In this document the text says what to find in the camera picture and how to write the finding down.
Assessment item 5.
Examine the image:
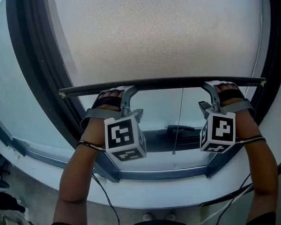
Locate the person's black clothing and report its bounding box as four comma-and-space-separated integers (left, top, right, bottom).
51, 211, 278, 225

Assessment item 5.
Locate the person's left forearm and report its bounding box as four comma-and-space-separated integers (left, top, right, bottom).
52, 117, 109, 225

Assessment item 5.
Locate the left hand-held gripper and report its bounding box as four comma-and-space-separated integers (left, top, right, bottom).
80, 85, 148, 163

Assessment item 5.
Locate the black window handle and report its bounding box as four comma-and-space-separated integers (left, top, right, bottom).
166, 124, 196, 134

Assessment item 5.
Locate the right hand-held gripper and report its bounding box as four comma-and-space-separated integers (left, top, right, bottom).
198, 81, 256, 154

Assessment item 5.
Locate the thin pull cord with tassel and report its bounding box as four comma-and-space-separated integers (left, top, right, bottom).
171, 87, 185, 155

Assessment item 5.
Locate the person's right hand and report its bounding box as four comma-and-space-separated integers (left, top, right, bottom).
214, 82, 246, 107

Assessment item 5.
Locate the dark roller blind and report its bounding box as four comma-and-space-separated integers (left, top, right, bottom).
43, 0, 267, 98

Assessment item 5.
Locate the person's left hand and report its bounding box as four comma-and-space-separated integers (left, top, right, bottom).
93, 89, 125, 110

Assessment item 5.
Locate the person's right forearm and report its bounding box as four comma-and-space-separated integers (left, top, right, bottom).
234, 114, 280, 225

